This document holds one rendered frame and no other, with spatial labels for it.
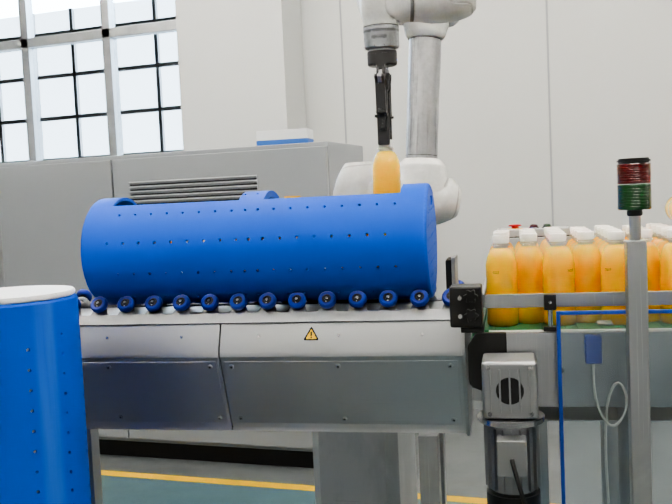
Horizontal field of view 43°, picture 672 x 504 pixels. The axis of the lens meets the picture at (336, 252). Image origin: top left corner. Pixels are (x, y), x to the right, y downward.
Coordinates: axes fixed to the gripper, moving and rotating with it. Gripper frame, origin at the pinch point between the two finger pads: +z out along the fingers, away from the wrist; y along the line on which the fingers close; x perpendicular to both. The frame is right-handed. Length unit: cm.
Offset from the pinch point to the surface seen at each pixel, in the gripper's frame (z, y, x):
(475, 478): 138, -137, 13
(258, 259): 30.0, 19.4, -29.0
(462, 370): 57, 18, 19
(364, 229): 23.6, 19.0, -2.9
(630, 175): 13, 44, 53
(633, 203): 19, 44, 54
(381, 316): 44.5, 17.1, 0.1
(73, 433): 64, 52, -62
